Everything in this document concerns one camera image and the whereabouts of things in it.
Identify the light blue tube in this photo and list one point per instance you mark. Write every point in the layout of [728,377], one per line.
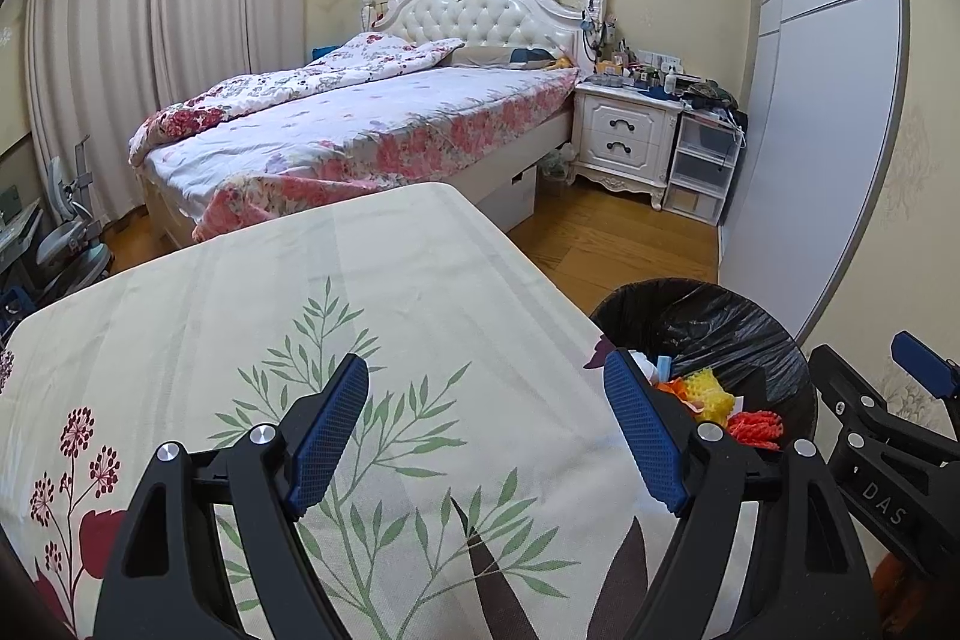
[663,368]

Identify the white bed with tufted headboard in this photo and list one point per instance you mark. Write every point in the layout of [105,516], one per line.
[480,14]

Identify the white plastic bag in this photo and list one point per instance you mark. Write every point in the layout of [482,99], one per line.
[556,164]

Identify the grey sliding wardrobe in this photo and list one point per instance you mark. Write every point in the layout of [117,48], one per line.
[825,123]

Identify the clear plastic drawer unit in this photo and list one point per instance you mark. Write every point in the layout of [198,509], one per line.
[701,168]

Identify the floral cream tablecloth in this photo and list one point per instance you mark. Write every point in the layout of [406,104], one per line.
[412,310]

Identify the yellow foam fruit net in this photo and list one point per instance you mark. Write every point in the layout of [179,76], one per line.
[709,396]

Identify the trash bin with black bag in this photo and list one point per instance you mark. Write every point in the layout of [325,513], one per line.
[712,325]

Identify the cluttered grey desk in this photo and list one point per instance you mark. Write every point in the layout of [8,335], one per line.
[19,242]

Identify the white nightstand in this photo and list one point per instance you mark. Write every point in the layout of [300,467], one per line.
[622,134]

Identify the floral quilt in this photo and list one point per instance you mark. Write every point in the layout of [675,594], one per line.
[285,85]

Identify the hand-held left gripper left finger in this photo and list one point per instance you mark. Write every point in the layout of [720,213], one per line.
[326,437]

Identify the cluster of small bottles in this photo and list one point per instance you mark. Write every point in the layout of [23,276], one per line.
[660,78]

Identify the blue cloth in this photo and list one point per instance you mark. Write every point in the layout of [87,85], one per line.
[325,54]

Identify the beige pillow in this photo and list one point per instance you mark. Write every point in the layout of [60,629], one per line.
[480,57]

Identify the orange snack wrapper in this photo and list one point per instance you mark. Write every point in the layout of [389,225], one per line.
[675,391]

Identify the floral bedsheet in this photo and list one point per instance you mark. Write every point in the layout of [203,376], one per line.
[375,123]

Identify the red foam fruit net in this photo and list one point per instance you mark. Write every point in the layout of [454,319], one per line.
[754,428]

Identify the beige curtain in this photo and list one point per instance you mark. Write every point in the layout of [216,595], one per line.
[150,10]

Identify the white cardboard box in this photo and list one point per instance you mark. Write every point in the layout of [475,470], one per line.
[514,197]

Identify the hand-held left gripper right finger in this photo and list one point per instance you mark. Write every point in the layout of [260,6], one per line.
[645,430]

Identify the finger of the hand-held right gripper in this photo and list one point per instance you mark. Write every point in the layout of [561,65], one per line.
[919,359]
[832,370]

